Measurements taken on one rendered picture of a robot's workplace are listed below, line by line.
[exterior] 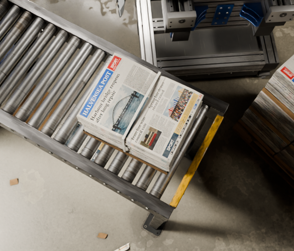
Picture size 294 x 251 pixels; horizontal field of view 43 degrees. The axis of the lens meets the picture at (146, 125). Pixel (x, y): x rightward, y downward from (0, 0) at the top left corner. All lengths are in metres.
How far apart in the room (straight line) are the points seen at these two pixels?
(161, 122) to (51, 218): 1.21
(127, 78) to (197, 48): 1.10
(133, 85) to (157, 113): 0.14
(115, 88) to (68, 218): 1.14
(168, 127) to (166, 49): 1.14
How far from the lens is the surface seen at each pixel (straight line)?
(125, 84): 1.38
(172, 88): 1.38
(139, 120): 1.33
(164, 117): 1.34
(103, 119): 1.34
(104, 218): 2.30
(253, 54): 2.47
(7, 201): 2.43
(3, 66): 1.77
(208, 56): 2.39
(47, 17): 1.84
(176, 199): 1.49
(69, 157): 1.55
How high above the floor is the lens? 2.29
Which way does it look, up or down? 72 degrees down
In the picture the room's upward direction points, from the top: 5 degrees clockwise
